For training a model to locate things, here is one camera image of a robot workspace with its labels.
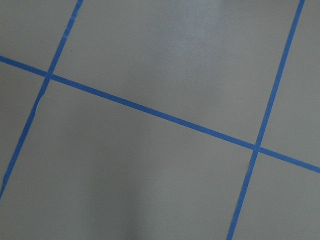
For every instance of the brown paper table cover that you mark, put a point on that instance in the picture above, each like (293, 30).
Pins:
(159, 119)

